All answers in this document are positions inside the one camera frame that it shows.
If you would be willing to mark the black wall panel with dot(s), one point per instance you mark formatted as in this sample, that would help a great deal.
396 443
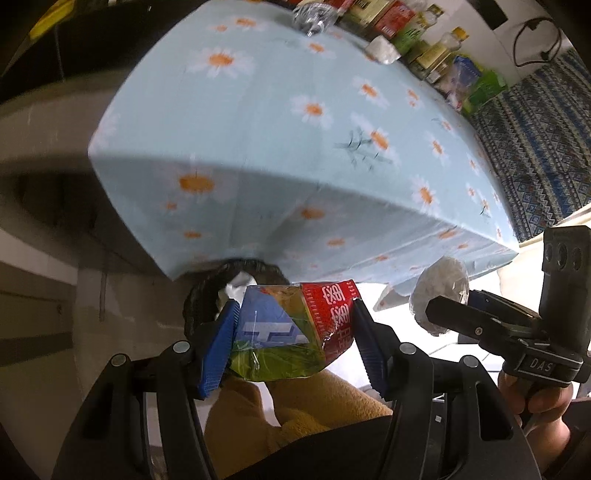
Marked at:
491 11

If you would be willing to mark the red green snack wrapper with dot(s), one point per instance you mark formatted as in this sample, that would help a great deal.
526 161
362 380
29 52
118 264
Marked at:
286 332

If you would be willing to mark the mustard yellow fleece clothing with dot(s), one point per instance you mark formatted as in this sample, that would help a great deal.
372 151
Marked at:
295 406

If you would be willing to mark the white crumpled plastic wrap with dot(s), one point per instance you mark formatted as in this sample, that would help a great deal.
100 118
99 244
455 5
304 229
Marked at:
383 48

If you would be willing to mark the white tissue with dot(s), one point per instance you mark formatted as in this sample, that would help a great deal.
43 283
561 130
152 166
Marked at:
235 288

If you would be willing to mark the green label bottle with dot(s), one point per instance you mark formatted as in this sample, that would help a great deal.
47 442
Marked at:
411 36

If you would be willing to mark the dark round trash bin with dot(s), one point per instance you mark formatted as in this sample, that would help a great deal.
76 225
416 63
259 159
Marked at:
203 295

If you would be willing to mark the black clothing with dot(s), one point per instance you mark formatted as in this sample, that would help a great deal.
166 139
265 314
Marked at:
341 447

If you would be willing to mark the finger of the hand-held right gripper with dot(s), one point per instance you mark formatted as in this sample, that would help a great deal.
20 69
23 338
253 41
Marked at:
489 300
461 318

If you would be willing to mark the glass bottle pale yellow label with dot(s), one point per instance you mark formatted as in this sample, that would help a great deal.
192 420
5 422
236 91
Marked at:
436 55

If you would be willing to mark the clear bottle yellow label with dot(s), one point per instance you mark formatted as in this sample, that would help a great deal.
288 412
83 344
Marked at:
314 16

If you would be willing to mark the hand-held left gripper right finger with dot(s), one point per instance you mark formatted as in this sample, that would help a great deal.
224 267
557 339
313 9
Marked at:
369 350

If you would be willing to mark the blue patterned blanket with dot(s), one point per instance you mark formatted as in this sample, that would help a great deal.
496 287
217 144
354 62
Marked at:
540 152

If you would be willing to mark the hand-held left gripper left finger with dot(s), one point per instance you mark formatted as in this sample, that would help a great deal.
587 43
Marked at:
217 341

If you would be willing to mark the person's right hand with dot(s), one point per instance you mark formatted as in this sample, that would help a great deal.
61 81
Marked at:
545 406

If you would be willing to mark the dark bottle red black label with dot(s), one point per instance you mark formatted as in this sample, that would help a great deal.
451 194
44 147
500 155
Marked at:
392 18

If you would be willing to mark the blue daisy print tablecloth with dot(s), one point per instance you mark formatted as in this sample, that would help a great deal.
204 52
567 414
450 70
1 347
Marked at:
277 138

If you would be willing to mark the green plastic bag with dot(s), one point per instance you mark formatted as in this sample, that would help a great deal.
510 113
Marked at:
489 87

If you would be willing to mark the clear plastic bag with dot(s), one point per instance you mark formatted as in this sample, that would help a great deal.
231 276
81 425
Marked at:
438 281

